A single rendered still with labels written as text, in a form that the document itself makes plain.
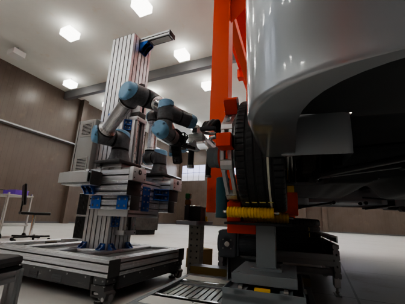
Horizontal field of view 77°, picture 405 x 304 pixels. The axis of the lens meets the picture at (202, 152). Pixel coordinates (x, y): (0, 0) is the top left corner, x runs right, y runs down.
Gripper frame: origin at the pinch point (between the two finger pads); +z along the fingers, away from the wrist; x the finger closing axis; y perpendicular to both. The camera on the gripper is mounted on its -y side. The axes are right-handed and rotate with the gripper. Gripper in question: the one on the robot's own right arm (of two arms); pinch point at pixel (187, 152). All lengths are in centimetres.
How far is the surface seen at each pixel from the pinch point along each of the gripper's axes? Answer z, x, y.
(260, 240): 17, -38, -46
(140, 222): 477, 325, -49
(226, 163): -4.9, -24.2, -8.2
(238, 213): 7.8, -27.7, -32.8
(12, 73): 509, 1039, 534
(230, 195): 9.2, -23.1, -23.3
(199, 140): 2.7, -6.1, 7.4
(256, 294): -3, -38, -68
